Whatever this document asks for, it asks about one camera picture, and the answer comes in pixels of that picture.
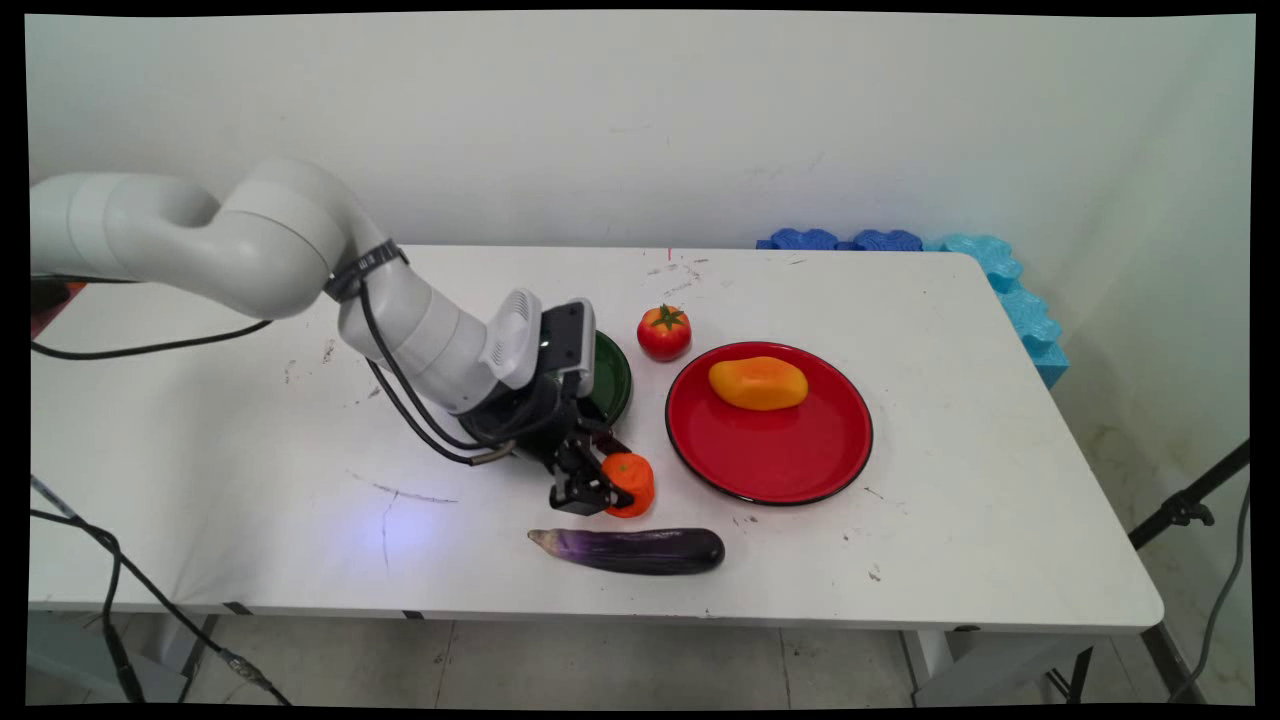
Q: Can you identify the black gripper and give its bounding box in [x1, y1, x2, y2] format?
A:
[468, 372, 638, 517]

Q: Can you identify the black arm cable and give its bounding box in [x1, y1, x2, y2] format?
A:
[325, 240, 517, 468]

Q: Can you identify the orange yellow toy mango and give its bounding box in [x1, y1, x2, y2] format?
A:
[708, 356, 809, 412]

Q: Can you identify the orange toy carrot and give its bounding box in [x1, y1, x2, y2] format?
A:
[601, 452, 656, 519]

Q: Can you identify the black base cable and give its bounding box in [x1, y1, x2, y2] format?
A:
[30, 318, 274, 362]

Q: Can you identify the grey hanging cable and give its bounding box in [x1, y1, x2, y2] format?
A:
[1168, 482, 1252, 703]

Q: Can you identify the red toy tomato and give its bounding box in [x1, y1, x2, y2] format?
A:
[637, 304, 693, 363]

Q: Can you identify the red brown object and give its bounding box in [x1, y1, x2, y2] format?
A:
[30, 282, 88, 339]

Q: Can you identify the purple eggplant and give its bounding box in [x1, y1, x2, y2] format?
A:
[527, 527, 726, 577]

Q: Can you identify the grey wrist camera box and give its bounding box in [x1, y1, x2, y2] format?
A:
[540, 298, 598, 399]

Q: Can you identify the light blue foam tile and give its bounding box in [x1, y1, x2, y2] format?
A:
[930, 234, 1070, 390]

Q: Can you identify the black tripod stand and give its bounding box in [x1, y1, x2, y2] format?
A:
[1128, 440, 1252, 552]

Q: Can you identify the dark green plate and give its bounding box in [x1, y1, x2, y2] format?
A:
[588, 330, 634, 427]

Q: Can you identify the black cable with plug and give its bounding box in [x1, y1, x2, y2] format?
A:
[30, 474, 293, 707]

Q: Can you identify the red round plate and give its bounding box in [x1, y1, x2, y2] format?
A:
[665, 341, 874, 507]

